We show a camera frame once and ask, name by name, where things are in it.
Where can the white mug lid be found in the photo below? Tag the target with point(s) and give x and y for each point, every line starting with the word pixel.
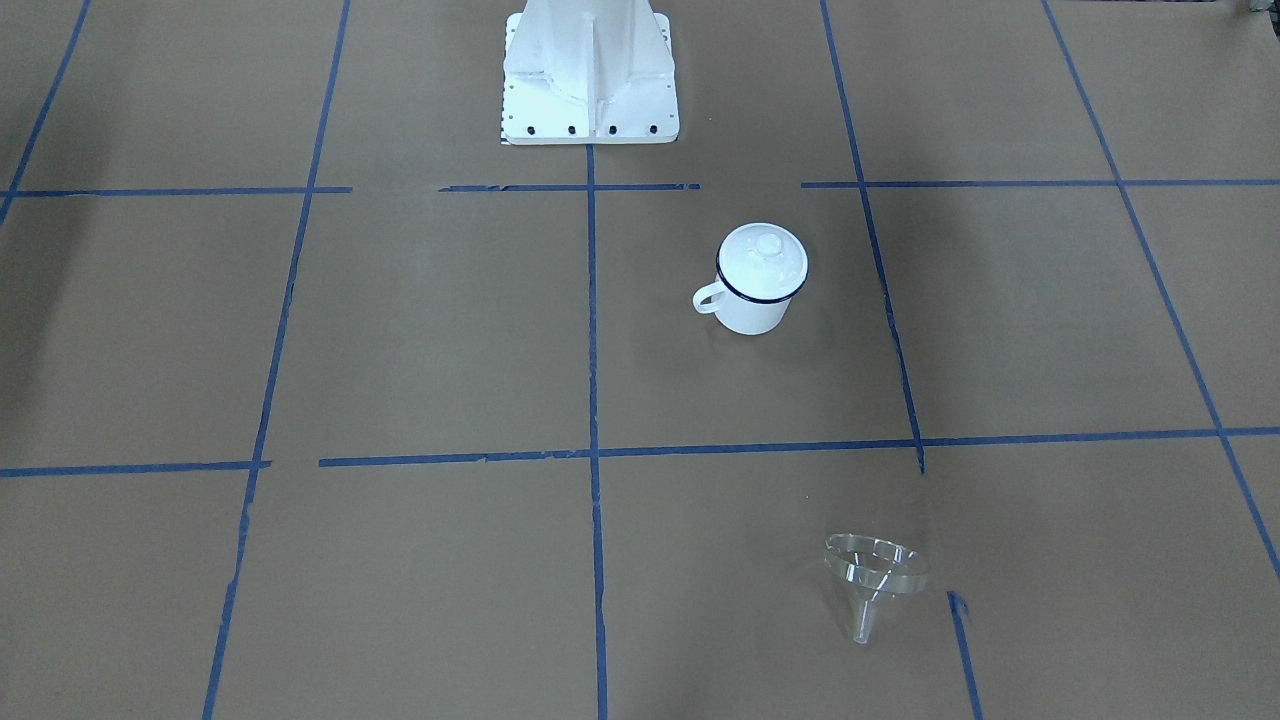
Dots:
pixel 762 263

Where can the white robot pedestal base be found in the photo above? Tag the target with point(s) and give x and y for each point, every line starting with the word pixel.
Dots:
pixel 579 72

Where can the white enamel mug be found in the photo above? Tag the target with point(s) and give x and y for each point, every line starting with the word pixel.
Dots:
pixel 738 315

